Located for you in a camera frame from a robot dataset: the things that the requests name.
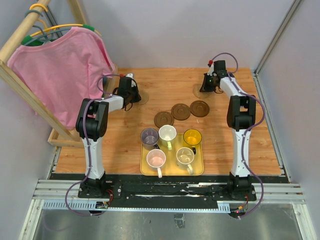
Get woven rattan coaster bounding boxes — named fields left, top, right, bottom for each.
left=192, top=84, right=211, bottom=99
left=137, top=91, right=149, bottom=105

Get brown wooden coaster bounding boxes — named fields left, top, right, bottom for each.
left=171, top=103, right=191, bottom=121
left=154, top=111, right=175, bottom=128
left=189, top=100, right=210, bottom=118

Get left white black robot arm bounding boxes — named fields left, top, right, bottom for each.
left=75, top=73, right=142, bottom=198

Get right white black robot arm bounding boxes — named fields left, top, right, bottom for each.
left=199, top=60, right=256, bottom=201

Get grey purple cup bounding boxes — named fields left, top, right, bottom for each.
left=140, top=128, right=160, bottom=151

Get yellow transparent cup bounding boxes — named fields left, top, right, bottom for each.
left=182, top=128, right=203, bottom=154

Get pink white mug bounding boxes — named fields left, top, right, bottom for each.
left=146, top=149, right=167, bottom=179

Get cream white mug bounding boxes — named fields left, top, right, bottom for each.
left=176, top=147, right=195, bottom=175

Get pink t-shirt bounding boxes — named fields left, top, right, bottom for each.
left=7, top=27, right=115, bottom=130

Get yellow plastic tray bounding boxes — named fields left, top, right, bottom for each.
left=140, top=133, right=205, bottom=176

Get wooden clothes rack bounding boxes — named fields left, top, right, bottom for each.
left=0, top=0, right=119, bottom=150

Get grey hanger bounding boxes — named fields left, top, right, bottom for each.
left=23, top=3, right=71, bottom=46

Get yellow green hanger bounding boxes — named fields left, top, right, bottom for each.
left=20, top=0, right=102, bottom=46

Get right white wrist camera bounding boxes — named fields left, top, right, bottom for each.
left=207, top=59, right=215, bottom=76

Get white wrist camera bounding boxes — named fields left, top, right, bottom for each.
left=125, top=73, right=134, bottom=79
left=207, top=59, right=215, bottom=76

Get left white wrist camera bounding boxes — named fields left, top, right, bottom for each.
left=125, top=73, right=134, bottom=79

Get white cup green handle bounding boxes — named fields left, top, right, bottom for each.
left=158, top=124, right=177, bottom=151

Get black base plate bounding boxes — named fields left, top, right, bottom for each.
left=48, top=172, right=258, bottom=210

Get aluminium frame rail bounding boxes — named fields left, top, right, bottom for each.
left=252, top=0, right=304, bottom=184

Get white slotted cable duct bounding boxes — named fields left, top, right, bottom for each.
left=41, top=201, right=231, bottom=213

